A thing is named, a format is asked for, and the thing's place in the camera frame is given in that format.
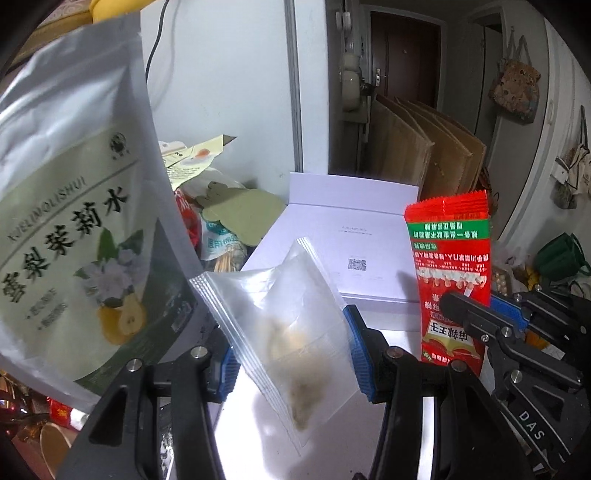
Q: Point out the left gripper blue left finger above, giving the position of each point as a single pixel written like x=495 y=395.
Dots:
x=228 y=373

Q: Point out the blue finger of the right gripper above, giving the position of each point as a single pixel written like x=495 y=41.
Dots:
x=510 y=310
x=479 y=321

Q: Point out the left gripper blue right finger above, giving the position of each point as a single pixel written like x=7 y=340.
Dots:
x=366 y=346

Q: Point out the clear zip bag with powder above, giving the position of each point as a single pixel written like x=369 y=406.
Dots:
x=286 y=327

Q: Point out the red white snack packet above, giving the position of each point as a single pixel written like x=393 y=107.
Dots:
x=450 y=239

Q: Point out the egg carton box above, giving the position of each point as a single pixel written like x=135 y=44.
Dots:
x=502 y=281

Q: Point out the green shopping bag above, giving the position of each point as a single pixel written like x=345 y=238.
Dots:
x=562 y=258

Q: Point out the lavender open gift box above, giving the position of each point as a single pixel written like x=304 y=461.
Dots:
x=358 y=229

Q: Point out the silver pear jasmine tea pouch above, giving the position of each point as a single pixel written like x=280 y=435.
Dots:
x=96 y=263

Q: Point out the brown cardboard sheets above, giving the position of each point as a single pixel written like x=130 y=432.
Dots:
x=413 y=144

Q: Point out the beige ceramic mug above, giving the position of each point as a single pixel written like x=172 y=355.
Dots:
x=55 y=443

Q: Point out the hanging brown patterned bag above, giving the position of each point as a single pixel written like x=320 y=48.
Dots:
x=516 y=88

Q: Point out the dark brown door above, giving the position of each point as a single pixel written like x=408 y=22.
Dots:
x=406 y=57

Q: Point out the yellow plastic pot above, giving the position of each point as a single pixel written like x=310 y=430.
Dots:
x=101 y=10

